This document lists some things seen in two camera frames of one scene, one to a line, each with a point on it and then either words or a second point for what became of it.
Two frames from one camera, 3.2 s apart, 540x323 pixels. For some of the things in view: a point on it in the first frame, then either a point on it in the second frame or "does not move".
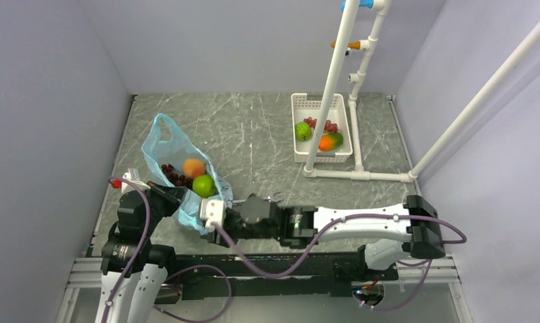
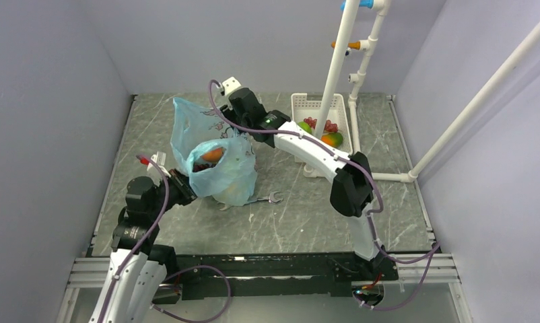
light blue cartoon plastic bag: x=161 y=145 → x=231 y=180
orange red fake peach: x=193 y=167 → x=213 y=155
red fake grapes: x=329 y=126 does not move
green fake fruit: x=303 y=131 does not move
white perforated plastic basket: x=308 y=105 does not move
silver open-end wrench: x=271 y=198 does not move
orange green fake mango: x=329 y=141 does not move
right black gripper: x=213 y=236 → x=228 y=113
